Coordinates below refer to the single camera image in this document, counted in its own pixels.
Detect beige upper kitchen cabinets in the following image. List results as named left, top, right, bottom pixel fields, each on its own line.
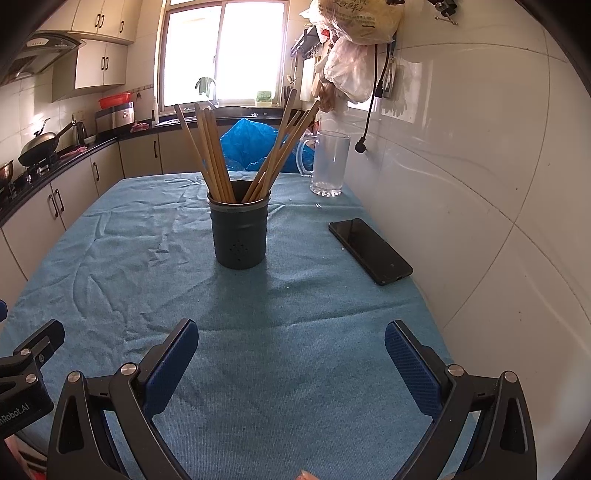
left=41, top=0, right=163, bottom=103

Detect blue tablecloth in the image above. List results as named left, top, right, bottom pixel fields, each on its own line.
left=0, top=171, right=455, bottom=480

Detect blue plastic bag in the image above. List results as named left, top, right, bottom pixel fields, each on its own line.
left=219, top=117, right=319, bottom=175

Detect silver rice cooker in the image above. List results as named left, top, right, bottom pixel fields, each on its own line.
left=95, top=102, right=136, bottom=136

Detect beige kitchen cabinets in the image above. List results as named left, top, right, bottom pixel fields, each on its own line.
left=0, top=131, right=223, bottom=296
left=41, top=0, right=163, bottom=103

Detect black wall shelf rack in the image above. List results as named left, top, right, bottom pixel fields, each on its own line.
left=289, top=25, right=322, bottom=59

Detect black power cable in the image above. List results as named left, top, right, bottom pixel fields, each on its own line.
left=354, top=43, right=394, bottom=156

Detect beige lower kitchen cabinets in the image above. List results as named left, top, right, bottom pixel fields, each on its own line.
left=0, top=131, right=223, bottom=296

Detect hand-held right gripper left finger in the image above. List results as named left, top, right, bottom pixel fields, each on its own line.
left=46, top=318, right=200, bottom=480

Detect white power strip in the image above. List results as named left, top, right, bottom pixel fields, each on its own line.
left=381, top=54, right=403, bottom=100

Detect steel range hood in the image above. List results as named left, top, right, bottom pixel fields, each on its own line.
left=0, top=30, right=87, bottom=87

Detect clear glass mug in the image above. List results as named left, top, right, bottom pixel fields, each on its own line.
left=295, top=130, right=353, bottom=198

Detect hanging clear plastic bags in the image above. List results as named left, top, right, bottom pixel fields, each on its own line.
left=314, top=36, right=378, bottom=114

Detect yellowish printed plastic bag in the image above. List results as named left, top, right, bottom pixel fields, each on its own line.
left=307, top=0, right=406, bottom=45

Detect black gas stove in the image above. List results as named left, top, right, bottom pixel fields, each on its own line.
left=0, top=156, right=59, bottom=200

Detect white cutting board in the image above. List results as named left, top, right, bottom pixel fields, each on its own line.
left=300, top=58, right=318, bottom=103

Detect black smartphone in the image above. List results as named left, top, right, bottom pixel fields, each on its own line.
left=329, top=218, right=414, bottom=286

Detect kitchen window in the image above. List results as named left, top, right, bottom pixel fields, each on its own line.
left=157, top=0, right=290, bottom=117

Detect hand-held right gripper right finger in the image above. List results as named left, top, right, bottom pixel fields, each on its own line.
left=384, top=320, right=539, bottom=480

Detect bunch of wooden chopsticks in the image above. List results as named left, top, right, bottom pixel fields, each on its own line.
left=173, top=88, right=322, bottom=205

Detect black wok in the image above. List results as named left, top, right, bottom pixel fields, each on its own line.
left=17, top=119, right=78, bottom=168

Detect red plastic basin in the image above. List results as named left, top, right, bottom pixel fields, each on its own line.
left=98, top=92, right=134, bottom=110

